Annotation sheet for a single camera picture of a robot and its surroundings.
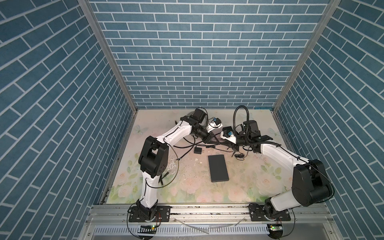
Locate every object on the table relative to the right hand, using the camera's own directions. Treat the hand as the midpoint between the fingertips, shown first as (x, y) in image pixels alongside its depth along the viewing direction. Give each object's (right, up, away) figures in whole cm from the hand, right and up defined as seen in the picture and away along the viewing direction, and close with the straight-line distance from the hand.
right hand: (221, 138), depth 86 cm
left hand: (-3, -2, -2) cm, 4 cm away
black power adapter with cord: (-14, -9, +9) cm, 19 cm away
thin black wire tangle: (+14, -12, +8) cm, 20 cm away
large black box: (-2, -18, +1) cm, 18 cm away
